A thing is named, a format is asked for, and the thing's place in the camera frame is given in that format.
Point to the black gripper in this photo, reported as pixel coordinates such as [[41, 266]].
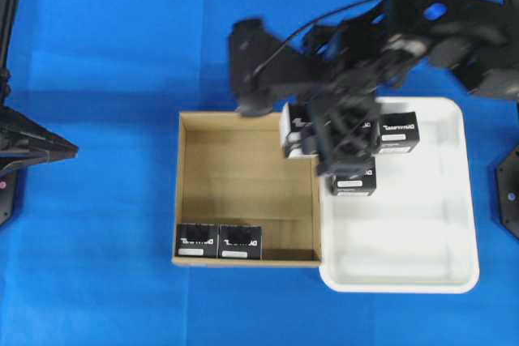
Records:
[[343, 127]]

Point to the black Dynamixel box being gripped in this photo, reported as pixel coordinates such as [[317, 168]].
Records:
[[288, 130]]

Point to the black Dynamixel box near tray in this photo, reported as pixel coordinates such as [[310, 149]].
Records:
[[360, 185]]

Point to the black dynamixel box tray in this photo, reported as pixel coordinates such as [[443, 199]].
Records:
[[399, 133], [360, 185]]

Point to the black Dynamixel box far tray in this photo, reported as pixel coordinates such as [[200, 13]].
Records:
[[399, 133]]

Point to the open cardboard box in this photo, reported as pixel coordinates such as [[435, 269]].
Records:
[[232, 170]]

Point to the black Dynamixel box carton corner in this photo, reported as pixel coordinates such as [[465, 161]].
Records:
[[240, 241]]

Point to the black Dynamixel box in carton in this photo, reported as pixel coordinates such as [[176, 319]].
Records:
[[197, 240]]

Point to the white plastic tray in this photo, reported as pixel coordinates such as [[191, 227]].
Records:
[[416, 232]]

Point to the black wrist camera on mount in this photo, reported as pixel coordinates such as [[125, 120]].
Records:
[[263, 71]]

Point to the black robot base plate right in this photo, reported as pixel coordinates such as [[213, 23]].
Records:
[[505, 176]]

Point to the black robot arm with cables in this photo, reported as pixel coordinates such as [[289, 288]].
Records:
[[476, 41]]

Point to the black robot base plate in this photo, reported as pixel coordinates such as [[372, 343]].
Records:
[[12, 195]]

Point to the black aluminium frame rail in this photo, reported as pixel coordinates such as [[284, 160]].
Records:
[[8, 11]]

